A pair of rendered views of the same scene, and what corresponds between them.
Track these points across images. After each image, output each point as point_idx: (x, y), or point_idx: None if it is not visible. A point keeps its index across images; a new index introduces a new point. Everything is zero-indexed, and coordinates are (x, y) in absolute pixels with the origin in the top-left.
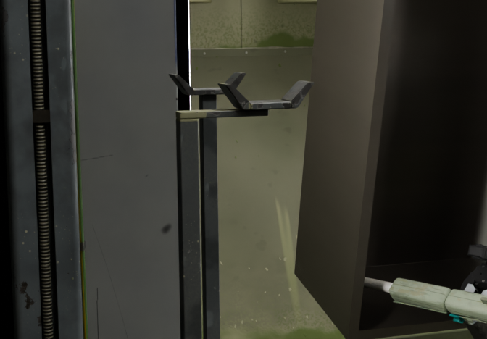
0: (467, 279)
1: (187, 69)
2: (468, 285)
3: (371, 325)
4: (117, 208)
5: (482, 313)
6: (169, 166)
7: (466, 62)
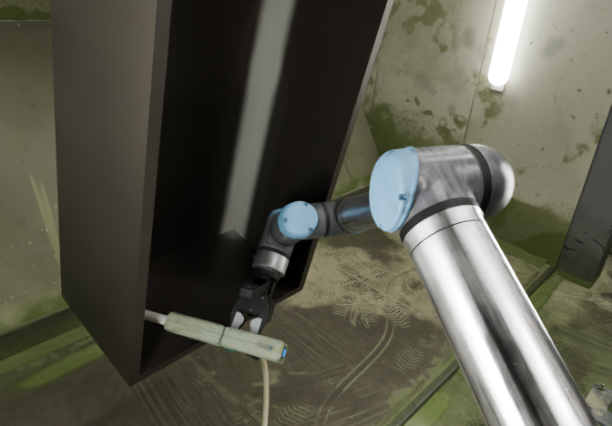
0: (235, 308)
1: None
2: (237, 314)
3: (148, 354)
4: None
5: (258, 355)
6: None
7: (215, 86)
